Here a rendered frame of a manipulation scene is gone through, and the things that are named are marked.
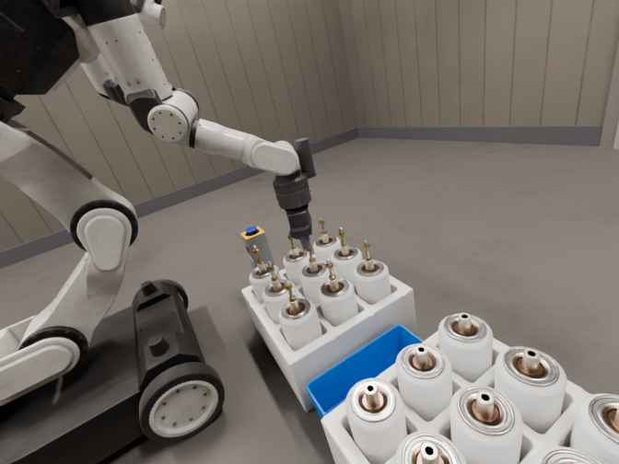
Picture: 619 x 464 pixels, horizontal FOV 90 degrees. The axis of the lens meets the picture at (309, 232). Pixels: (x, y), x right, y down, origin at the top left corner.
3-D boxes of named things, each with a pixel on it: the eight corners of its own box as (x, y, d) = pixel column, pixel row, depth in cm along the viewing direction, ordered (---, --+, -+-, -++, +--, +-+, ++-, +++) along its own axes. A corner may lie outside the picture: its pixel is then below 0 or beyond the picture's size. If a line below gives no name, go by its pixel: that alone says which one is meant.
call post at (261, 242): (271, 309, 119) (246, 240, 106) (264, 301, 125) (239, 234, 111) (287, 301, 121) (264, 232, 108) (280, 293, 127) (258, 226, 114)
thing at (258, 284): (259, 320, 104) (241, 277, 96) (277, 303, 110) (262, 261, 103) (279, 329, 98) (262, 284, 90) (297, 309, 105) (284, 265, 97)
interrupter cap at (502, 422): (494, 449, 42) (494, 446, 42) (446, 408, 48) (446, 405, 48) (526, 415, 45) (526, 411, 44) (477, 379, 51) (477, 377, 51)
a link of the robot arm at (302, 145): (275, 198, 76) (262, 152, 71) (274, 186, 85) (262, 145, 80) (321, 186, 76) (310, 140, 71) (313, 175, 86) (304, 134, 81)
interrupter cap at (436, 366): (424, 388, 52) (424, 386, 51) (391, 360, 58) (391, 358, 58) (454, 364, 54) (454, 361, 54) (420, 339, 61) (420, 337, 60)
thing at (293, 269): (318, 286, 113) (307, 245, 106) (325, 302, 105) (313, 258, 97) (293, 295, 112) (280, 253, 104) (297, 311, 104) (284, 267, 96)
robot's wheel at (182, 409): (161, 458, 77) (122, 408, 68) (159, 442, 81) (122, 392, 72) (236, 409, 85) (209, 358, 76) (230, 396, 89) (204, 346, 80)
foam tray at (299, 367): (306, 413, 79) (288, 365, 71) (256, 329, 111) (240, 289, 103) (418, 336, 92) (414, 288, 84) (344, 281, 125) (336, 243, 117)
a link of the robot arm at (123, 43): (142, 151, 66) (71, 30, 52) (160, 128, 76) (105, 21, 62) (192, 139, 66) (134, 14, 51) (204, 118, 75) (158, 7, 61)
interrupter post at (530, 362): (533, 377, 49) (535, 362, 48) (518, 366, 51) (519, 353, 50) (542, 367, 50) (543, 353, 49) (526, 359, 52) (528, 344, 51)
